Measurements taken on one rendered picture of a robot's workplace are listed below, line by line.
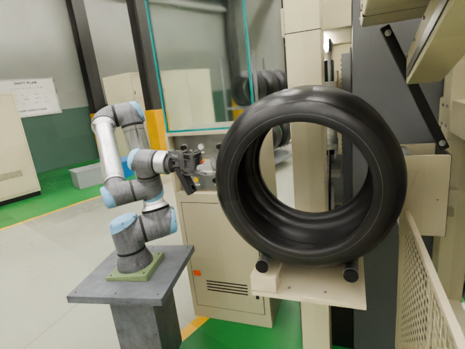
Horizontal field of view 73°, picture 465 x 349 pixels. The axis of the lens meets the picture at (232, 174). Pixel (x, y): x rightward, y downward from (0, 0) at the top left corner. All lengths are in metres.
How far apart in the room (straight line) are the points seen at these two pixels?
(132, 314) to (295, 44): 1.52
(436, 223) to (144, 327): 1.45
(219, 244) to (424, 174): 1.21
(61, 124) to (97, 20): 2.92
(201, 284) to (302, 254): 1.27
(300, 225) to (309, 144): 0.32
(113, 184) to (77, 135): 7.86
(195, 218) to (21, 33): 7.59
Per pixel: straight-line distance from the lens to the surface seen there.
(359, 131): 0.89
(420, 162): 1.25
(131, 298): 1.64
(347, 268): 1.07
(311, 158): 1.30
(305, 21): 1.28
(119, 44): 10.01
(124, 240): 1.72
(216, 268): 2.08
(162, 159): 1.18
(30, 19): 9.17
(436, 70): 1.10
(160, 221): 1.71
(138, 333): 1.95
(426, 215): 1.32
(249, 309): 2.18
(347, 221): 1.26
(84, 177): 6.33
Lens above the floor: 1.49
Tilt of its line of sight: 16 degrees down
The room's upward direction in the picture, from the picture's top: 6 degrees counter-clockwise
